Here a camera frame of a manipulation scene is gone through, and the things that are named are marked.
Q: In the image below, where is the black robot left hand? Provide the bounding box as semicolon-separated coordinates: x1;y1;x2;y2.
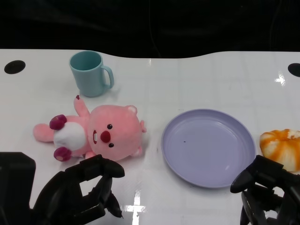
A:
29;154;126;225

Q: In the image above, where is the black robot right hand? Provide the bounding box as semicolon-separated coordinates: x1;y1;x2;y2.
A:
230;154;300;225

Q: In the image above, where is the pink plush doll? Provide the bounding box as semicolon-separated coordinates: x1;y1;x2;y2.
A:
32;95;148;162

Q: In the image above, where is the purple plastic plate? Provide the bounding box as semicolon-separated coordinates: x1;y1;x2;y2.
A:
160;108;256;189

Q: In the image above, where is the orange and white bread toy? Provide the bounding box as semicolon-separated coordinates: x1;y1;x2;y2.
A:
259;128;300;174

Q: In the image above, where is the teal plastic mug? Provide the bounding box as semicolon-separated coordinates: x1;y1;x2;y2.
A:
68;50;115;98

